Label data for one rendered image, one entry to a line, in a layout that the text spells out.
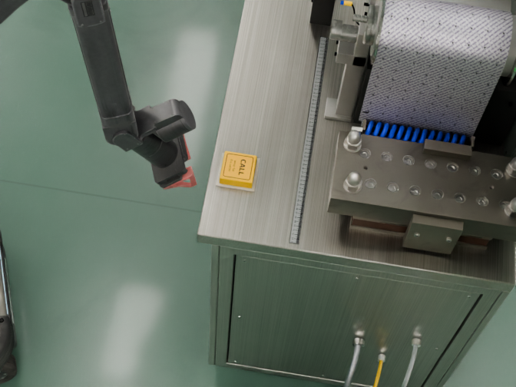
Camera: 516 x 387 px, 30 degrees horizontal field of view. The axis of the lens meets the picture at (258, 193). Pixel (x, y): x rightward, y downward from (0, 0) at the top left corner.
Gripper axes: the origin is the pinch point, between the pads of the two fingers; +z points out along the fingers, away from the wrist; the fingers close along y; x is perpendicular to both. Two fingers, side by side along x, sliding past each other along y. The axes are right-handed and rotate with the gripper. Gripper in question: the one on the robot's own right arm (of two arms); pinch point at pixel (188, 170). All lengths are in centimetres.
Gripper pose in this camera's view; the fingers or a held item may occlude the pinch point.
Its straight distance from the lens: 188.4
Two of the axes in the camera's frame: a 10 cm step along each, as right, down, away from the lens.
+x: -8.7, 3.9, 2.9
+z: 4.3, 3.3, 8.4
